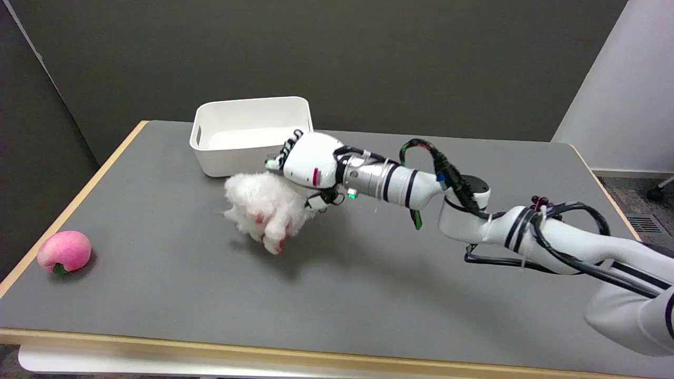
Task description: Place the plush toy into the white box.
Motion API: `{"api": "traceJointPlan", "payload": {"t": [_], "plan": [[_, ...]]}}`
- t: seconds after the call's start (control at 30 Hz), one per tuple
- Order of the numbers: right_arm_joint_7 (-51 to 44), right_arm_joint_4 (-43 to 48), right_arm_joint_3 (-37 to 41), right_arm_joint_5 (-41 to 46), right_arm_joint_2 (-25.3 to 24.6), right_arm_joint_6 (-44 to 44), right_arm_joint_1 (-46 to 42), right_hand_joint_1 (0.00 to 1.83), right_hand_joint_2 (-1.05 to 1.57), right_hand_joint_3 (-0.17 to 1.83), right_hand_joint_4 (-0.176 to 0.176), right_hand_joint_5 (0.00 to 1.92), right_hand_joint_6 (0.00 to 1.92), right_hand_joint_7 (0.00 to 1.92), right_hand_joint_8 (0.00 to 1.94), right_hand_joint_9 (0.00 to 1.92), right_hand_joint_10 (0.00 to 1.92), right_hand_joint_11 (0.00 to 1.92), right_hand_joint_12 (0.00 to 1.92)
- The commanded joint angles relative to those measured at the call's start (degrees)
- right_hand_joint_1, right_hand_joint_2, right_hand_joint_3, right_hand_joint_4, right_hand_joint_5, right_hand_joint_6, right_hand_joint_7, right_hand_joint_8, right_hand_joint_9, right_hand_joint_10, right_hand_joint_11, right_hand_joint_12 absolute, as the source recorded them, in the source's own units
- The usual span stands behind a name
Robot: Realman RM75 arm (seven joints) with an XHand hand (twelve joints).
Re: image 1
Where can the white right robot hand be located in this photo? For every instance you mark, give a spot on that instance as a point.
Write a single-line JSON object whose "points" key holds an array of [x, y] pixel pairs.
{"points": [[308, 160]]}

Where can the white fluffy plush toy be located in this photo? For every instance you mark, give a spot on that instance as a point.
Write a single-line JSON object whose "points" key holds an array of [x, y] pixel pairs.
{"points": [[266, 205]]}

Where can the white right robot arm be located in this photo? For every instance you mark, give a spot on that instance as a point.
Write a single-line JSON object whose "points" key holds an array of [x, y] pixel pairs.
{"points": [[526, 237]]}

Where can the white plastic storage box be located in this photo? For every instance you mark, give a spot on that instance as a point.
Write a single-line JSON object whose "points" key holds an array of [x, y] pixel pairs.
{"points": [[247, 134]]}

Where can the pink plush peach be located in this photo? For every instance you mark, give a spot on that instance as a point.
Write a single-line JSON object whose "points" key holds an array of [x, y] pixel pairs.
{"points": [[63, 252]]}

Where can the floor vent grille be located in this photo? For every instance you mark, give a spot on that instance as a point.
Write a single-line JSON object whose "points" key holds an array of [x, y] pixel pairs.
{"points": [[644, 224]]}

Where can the black chair caster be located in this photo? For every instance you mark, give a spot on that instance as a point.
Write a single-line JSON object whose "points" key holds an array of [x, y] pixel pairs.
{"points": [[656, 193]]}

